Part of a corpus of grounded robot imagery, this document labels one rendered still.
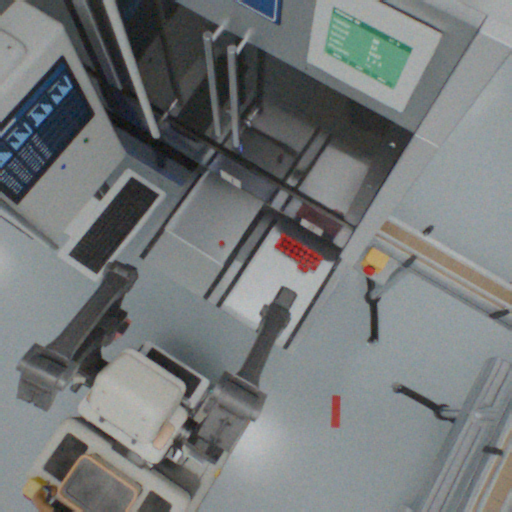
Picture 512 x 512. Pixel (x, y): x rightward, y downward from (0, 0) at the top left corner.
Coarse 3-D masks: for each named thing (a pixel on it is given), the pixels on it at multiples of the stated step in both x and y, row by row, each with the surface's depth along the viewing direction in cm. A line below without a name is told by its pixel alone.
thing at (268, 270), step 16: (272, 240) 195; (256, 256) 192; (272, 256) 193; (256, 272) 192; (272, 272) 192; (288, 272) 192; (320, 272) 192; (240, 288) 190; (256, 288) 190; (272, 288) 190; (304, 288) 190; (240, 304) 189; (256, 304) 189; (304, 304) 189; (256, 320) 187; (288, 336) 182
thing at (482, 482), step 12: (504, 408) 181; (504, 420) 176; (492, 432) 179; (504, 432) 174; (492, 444) 175; (504, 444) 173; (480, 456) 178; (492, 456) 172; (504, 456) 168; (480, 468) 173; (492, 468) 171; (504, 468) 171; (468, 480) 176; (480, 480) 170; (492, 480) 167; (504, 480) 170; (468, 492) 171; (480, 492) 169; (492, 492) 169; (504, 492) 169; (456, 504) 174; (468, 504) 168; (480, 504) 165; (492, 504) 168; (504, 504) 165
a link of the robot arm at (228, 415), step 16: (208, 400) 139; (224, 400) 106; (240, 400) 106; (256, 400) 107; (208, 416) 107; (224, 416) 106; (240, 416) 106; (208, 432) 108; (224, 432) 107; (224, 448) 108
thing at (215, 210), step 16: (208, 176) 202; (192, 192) 197; (208, 192) 200; (224, 192) 200; (240, 192) 200; (192, 208) 198; (208, 208) 198; (224, 208) 198; (240, 208) 198; (256, 208) 198; (176, 224) 196; (192, 224) 196; (208, 224) 196; (224, 224) 197; (240, 224) 197; (192, 240) 195; (208, 240) 195; (224, 240) 195; (240, 240) 195; (208, 256) 192; (224, 256) 193
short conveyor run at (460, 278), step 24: (384, 240) 191; (408, 240) 191; (432, 240) 190; (408, 264) 188; (432, 264) 186; (456, 264) 189; (456, 288) 186; (480, 288) 182; (504, 288) 186; (480, 312) 192; (504, 312) 178
